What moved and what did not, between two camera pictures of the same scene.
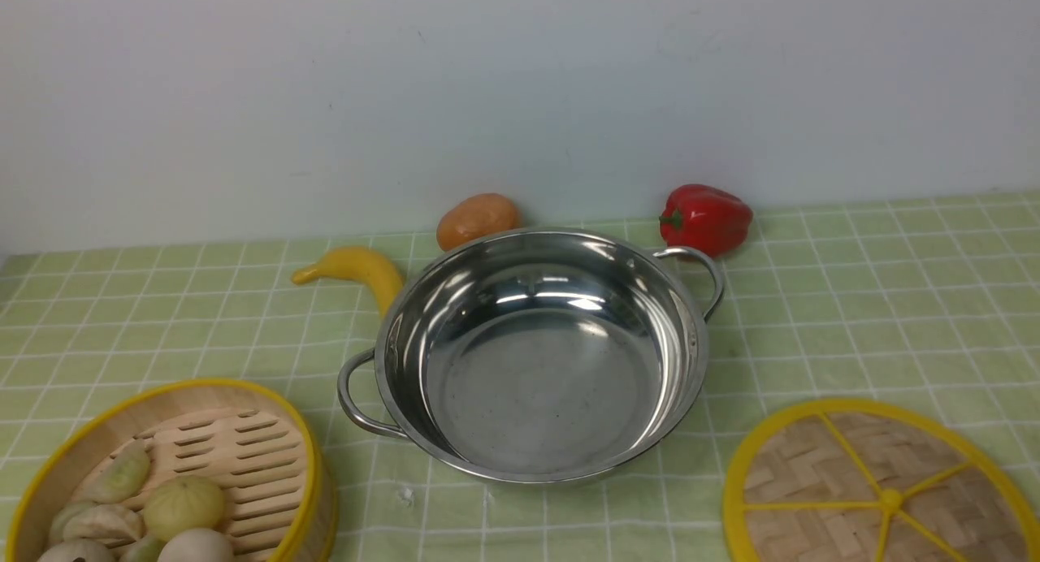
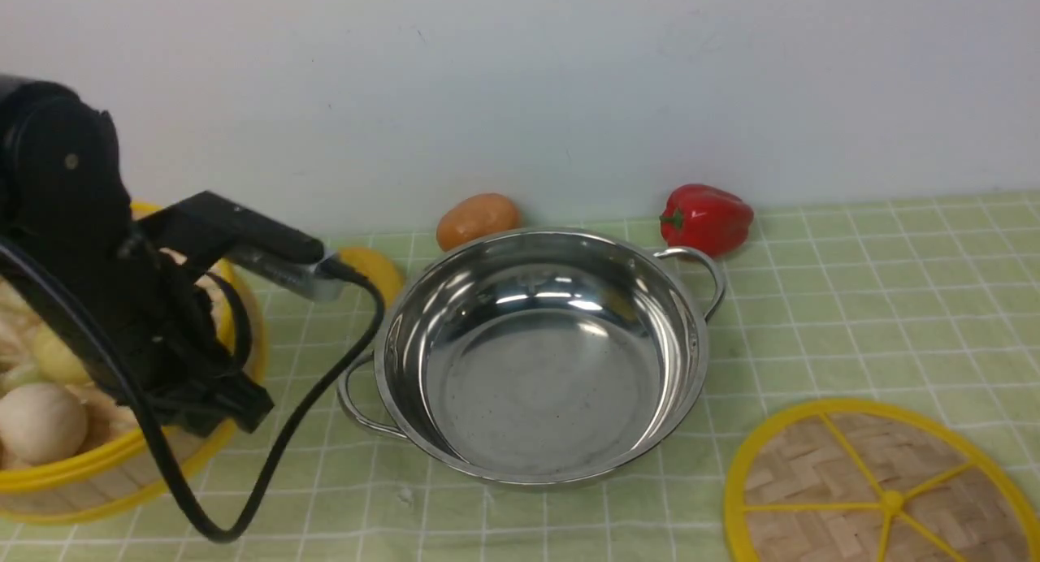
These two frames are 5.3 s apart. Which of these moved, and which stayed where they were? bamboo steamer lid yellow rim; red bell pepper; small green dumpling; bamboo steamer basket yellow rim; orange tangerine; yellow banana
Moved: bamboo steamer basket yellow rim; small green dumpling
Stayed: yellow banana; bamboo steamer lid yellow rim; orange tangerine; red bell pepper
